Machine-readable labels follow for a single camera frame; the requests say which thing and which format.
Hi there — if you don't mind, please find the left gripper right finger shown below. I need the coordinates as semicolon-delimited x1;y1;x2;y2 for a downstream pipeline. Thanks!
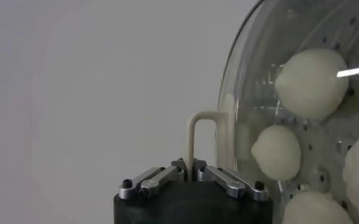
193;158;270;202

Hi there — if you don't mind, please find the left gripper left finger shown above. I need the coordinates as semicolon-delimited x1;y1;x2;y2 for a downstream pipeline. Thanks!
118;157;188;201

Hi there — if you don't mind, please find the perforated stainless steamer basket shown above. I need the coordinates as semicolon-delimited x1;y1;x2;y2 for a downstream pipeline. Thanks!
236;0;359;224

